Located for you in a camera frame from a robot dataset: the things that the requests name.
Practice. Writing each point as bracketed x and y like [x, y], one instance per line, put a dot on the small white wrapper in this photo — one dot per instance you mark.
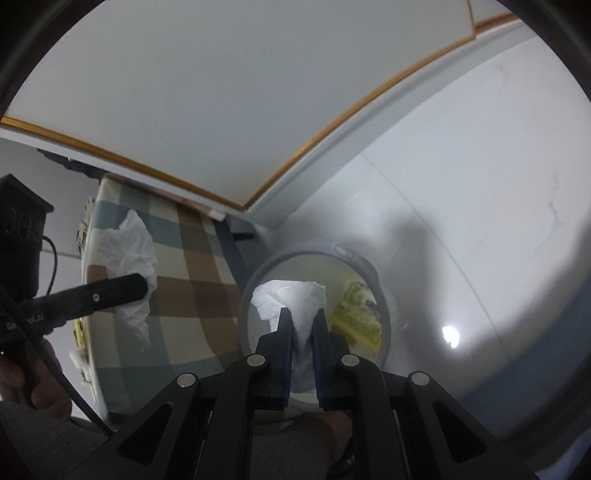
[81, 364]

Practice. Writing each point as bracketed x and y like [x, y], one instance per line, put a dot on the black table frame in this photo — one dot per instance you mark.
[231, 249]

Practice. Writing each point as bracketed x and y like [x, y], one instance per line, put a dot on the person's left hand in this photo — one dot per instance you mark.
[46, 383]

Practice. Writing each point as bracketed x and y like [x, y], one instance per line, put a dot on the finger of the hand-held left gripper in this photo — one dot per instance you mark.
[106, 295]

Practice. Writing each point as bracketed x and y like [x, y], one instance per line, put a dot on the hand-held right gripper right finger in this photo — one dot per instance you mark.
[318, 360]

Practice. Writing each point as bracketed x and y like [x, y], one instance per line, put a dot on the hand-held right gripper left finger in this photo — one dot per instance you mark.
[286, 350]

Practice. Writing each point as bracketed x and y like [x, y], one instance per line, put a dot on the checkered tablecloth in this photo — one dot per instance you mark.
[194, 277]

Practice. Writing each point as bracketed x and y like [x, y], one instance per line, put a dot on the grey round trash bin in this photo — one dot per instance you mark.
[364, 272]

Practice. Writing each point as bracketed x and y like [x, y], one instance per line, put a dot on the white tissue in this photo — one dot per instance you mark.
[129, 249]
[295, 295]

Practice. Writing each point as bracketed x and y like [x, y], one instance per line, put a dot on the large yellow wrapper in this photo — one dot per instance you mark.
[358, 318]

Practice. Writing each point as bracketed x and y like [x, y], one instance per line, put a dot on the black hanging jacket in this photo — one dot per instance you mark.
[69, 164]

